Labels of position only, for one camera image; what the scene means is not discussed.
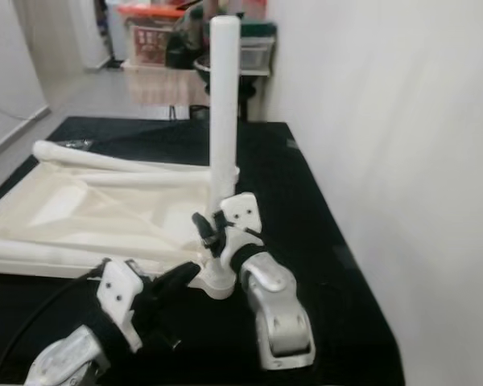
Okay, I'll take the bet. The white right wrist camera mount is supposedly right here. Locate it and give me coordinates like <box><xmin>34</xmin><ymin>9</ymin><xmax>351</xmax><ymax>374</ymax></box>
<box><xmin>217</xmin><ymin>191</ymin><xmax>264</xmax><ymax>266</ymax></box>

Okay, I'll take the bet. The beige side table cloth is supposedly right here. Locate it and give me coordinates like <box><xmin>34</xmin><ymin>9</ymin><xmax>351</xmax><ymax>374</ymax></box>
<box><xmin>122</xmin><ymin>63</ymin><xmax>210</xmax><ymax>108</ymax></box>

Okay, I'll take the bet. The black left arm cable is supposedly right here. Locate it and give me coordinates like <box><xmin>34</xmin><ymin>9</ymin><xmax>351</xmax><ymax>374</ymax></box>
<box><xmin>0</xmin><ymin>257</ymin><xmax>109</xmax><ymax>386</ymax></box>

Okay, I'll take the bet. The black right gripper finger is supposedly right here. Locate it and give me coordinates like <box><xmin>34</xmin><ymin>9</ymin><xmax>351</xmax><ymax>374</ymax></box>
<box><xmin>191</xmin><ymin>211</ymin><xmax>215</xmax><ymax>248</ymax></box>

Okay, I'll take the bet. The clear plastic storage container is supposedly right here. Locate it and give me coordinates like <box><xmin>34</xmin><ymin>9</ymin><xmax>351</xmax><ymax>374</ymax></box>
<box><xmin>240</xmin><ymin>38</ymin><xmax>275</xmax><ymax>72</ymax></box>

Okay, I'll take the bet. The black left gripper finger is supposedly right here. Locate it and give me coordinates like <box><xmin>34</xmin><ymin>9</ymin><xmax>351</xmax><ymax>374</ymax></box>
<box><xmin>153</xmin><ymin>261</ymin><xmax>202</xmax><ymax>301</ymax></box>

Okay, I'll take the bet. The green pot lid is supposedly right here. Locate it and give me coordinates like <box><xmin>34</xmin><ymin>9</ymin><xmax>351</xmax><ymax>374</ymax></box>
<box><xmin>240</xmin><ymin>20</ymin><xmax>277</xmax><ymax>39</ymax></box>

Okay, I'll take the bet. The orange lidded storage box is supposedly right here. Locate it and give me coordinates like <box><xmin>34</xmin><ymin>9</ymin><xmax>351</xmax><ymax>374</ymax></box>
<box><xmin>117</xmin><ymin>4</ymin><xmax>178</xmax><ymax>67</ymax></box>

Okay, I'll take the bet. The white plastic children table top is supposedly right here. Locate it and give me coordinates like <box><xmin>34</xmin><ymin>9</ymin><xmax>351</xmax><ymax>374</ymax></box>
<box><xmin>0</xmin><ymin>153</ymin><xmax>238</xmax><ymax>300</ymax></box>

